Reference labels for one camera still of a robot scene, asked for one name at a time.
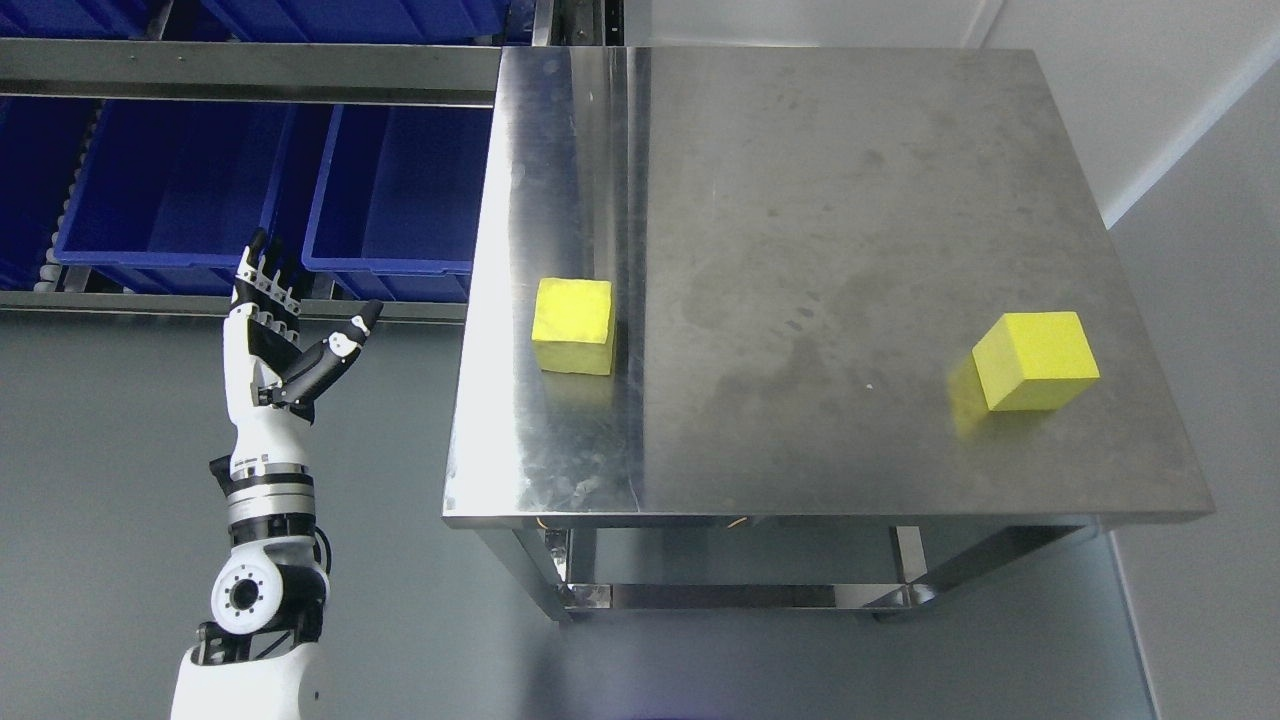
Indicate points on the yellow foam block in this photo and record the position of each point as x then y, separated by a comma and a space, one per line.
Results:
1034, 362
574, 326

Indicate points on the metal shelf rack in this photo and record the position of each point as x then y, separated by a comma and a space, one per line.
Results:
157, 68

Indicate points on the stainless steel table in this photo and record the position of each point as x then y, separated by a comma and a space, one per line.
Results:
805, 244

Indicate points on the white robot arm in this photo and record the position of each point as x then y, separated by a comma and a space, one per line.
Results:
259, 657

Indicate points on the blue plastic bin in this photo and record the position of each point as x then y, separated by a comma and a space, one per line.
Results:
397, 202
41, 140
170, 192

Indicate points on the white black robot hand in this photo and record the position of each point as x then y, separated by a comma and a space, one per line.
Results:
271, 383

